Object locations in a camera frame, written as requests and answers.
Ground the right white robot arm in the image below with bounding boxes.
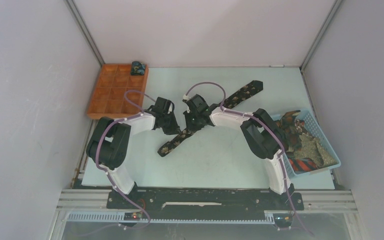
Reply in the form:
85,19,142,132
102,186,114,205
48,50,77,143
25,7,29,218
183,94,291,209

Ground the rolled blue patterned tie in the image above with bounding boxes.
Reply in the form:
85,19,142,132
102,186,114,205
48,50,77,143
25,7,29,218
130,61,147,76

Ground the aluminium frame rail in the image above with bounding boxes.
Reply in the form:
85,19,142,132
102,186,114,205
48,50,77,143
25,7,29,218
47,187,358,240

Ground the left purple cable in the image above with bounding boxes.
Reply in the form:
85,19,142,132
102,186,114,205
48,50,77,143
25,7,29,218
94,89,158,231

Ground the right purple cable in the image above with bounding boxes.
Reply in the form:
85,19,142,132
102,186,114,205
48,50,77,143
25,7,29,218
183,81,312,240

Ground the orange compartment tray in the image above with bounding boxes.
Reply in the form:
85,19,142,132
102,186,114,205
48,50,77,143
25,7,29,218
86,63,149,120

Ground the black gold floral tie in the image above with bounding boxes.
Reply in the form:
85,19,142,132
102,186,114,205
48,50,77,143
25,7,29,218
157,80,264,157

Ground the pile of ties in basket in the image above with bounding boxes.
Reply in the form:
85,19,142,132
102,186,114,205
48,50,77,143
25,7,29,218
274,110,339,173

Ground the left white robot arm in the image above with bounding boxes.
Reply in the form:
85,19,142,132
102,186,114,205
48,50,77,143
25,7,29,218
86,97,181,208

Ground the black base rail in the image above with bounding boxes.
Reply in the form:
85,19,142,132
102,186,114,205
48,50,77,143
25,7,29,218
106,186,305,221

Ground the light blue plastic basket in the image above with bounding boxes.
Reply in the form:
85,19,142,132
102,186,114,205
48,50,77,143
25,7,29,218
267,109,342,178

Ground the purple cable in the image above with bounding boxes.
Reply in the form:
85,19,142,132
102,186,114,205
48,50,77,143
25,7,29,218
183,81,312,240
94,89,158,231

